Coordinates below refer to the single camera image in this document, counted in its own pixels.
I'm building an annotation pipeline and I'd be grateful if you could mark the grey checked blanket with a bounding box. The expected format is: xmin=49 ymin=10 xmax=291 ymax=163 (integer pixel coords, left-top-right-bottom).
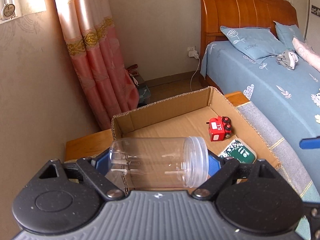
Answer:
xmin=236 ymin=101 xmax=320 ymax=240

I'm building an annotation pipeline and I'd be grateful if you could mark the blue floral bed sheet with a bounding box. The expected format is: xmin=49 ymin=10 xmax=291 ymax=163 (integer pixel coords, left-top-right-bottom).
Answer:
xmin=199 ymin=40 xmax=320 ymax=153

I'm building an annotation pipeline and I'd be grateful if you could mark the cardboard box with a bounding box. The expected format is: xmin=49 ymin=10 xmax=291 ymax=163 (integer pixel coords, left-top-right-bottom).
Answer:
xmin=111 ymin=87 xmax=280 ymax=190

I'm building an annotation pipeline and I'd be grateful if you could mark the pink curtain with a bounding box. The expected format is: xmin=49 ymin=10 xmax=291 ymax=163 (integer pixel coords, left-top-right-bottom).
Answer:
xmin=55 ymin=0 xmax=139 ymax=129

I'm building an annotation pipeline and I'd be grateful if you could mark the clutter behind curtain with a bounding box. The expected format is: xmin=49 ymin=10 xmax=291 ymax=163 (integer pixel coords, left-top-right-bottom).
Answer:
xmin=126 ymin=64 xmax=151 ymax=107

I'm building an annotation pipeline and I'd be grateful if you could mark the pink folded quilt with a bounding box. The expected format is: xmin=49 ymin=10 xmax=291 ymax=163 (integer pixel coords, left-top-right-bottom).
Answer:
xmin=292 ymin=37 xmax=320 ymax=72

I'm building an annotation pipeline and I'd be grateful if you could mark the blue floral pillow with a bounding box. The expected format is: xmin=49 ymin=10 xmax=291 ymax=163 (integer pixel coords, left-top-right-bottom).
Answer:
xmin=220 ymin=26 xmax=286 ymax=63

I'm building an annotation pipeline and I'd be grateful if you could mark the white charger cable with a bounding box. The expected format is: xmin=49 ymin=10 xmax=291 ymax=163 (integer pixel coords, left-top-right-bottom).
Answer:
xmin=189 ymin=57 xmax=201 ymax=92

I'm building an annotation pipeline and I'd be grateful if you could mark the clear plastic jar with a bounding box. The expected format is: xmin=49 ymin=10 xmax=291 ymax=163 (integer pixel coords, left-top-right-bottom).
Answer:
xmin=106 ymin=137 xmax=209 ymax=189

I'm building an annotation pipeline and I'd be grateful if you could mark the green white card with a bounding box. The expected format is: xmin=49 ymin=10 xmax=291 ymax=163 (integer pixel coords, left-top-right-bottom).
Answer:
xmin=218 ymin=138 xmax=257 ymax=164

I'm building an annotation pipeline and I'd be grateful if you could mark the white wall charger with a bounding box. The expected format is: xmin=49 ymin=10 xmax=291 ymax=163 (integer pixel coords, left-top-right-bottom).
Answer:
xmin=187 ymin=46 xmax=199 ymax=60

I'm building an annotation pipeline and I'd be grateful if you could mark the grey crumpled cloth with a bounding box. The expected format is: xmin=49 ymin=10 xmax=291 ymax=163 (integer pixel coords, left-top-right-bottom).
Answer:
xmin=276 ymin=50 xmax=299 ymax=70

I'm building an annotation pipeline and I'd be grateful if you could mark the wooden bed headboard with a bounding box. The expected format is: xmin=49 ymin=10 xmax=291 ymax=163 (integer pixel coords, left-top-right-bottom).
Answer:
xmin=200 ymin=0 xmax=298 ymax=56

